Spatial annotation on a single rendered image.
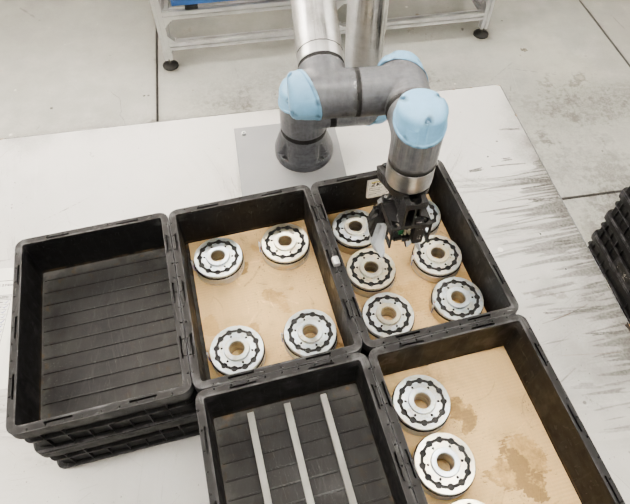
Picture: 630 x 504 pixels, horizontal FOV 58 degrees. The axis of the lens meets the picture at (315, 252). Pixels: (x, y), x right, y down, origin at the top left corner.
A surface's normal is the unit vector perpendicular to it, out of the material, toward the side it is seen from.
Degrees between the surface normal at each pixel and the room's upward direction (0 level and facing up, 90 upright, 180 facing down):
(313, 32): 20
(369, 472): 0
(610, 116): 0
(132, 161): 0
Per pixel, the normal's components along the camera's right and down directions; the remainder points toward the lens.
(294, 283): 0.00, -0.57
